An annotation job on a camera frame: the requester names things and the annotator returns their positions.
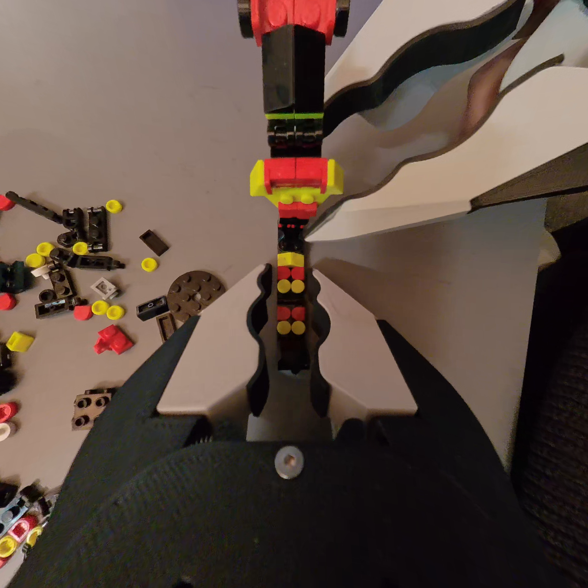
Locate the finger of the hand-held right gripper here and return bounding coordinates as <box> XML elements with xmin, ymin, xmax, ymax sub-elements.
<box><xmin>322</xmin><ymin>0</ymin><xmax>527</xmax><ymax>139</ymax></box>
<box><xmin>303</xmin><ymin>0</ymin><xmax>588</xmax><ymax>243</ymax></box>

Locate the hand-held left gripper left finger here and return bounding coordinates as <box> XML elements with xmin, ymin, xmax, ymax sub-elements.
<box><xmin>157</xmin><ymin>263</ymin><xmax>273</xmax><ymax>417</ymax></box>

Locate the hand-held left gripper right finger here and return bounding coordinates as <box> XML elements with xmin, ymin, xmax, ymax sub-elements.
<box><xmin>309</xmin><ymin>269</ymin><xmax>419</xmax><ymax>420</ymax></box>

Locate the pile of lego pieces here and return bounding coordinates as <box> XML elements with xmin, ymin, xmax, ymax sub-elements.
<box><xmin>0</xmin><ymin>190</ymin><xmax>177</xmax><ymax>569</ymax></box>

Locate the red yellow black lego snake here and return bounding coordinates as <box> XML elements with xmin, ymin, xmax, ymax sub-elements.
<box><xmin>249</xmin><ymin>157</ymin><xmax>345</xmax><ymax>374</ymax></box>

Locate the black round lego plate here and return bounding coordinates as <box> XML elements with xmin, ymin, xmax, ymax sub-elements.
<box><xmin>167</xmin><ymin>271</ymin><xmax>227</xmax><ymax>323</ymax></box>

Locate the black flat lego tile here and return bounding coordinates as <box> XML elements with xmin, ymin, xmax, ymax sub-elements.
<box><xmin>139</xmin><ymin>229</ymin><xmax>170</xmax><ymax>257</ymax></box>

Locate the person's right hand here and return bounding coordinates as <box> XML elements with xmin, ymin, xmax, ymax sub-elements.
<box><xmin>465</xmin><ymin>39</ymin><xmax>529</xmax><ymax>135</ymax></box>

